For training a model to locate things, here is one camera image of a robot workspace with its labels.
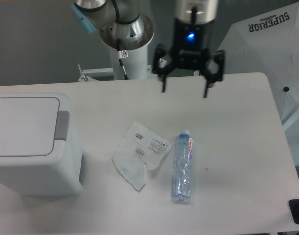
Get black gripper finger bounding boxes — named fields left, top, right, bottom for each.
left=199, top=49, right=225, bottom=98
left=152, top=44, right=177, bottom=93

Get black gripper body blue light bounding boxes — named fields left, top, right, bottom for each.
left=170, top=0, right=218, bottom=70

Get white push-top trash can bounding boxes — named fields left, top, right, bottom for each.
left=0, top=93, right=84, bottom=196

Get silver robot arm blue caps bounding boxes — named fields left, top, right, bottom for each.
left=74, top=0, right=224, bottom=89

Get white umbrella with navy text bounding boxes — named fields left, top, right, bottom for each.
left=219, top=2, right=299, bottom=129

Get crumpled white plastic bag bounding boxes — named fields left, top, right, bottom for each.
left=112, top=121, right=173, bottom=191

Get clear blue plastic bottle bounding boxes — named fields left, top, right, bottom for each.
left=171, top=130, right=193, bottom=204

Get black device at table edge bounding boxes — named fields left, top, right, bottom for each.
left=288, top=199, right=299, bottom=224

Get white metal base frame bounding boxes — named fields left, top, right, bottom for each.
left=77, top=58, right=167, bottom=82

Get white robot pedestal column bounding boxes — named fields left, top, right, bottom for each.
left=108, top=46, right=148, bottom=80

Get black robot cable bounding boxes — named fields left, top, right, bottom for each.
left=116, top=38, right=129, bottom=80

